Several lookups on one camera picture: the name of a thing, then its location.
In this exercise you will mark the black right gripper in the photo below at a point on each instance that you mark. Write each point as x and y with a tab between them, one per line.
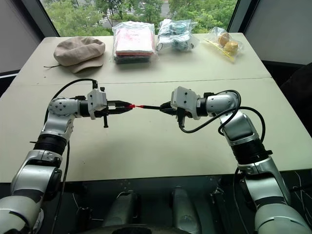
181	117

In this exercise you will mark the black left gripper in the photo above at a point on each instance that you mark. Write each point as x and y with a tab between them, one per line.
112	111

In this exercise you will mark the red marker cap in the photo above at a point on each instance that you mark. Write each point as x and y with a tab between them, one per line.
131	106

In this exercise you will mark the black marker with red tip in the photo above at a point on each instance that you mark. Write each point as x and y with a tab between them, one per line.
152	107

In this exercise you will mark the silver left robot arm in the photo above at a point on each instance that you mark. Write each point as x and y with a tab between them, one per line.
57	107

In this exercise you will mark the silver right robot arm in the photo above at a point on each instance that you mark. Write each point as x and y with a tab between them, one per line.
237	126

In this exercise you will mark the clear bag of folded cloths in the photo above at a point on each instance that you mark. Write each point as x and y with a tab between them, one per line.
134	41

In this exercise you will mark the beige fabric hat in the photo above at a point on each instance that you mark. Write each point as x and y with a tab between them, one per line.
78	52

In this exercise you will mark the clear bag of teal items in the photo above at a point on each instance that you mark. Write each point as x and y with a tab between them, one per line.
174	36

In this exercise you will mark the clear bag with yellow zip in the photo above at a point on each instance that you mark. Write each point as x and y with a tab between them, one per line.
230	52

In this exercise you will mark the round yellow bun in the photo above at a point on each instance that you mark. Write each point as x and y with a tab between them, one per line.
231	46
223	38

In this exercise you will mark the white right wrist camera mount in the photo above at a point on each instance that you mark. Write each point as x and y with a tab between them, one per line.
185	97

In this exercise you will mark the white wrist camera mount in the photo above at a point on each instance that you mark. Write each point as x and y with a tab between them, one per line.
97	100
185	97

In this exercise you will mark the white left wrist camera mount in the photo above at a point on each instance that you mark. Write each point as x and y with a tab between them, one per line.
97	100

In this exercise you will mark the dark window frame post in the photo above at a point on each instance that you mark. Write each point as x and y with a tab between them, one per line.
236	14
50	18

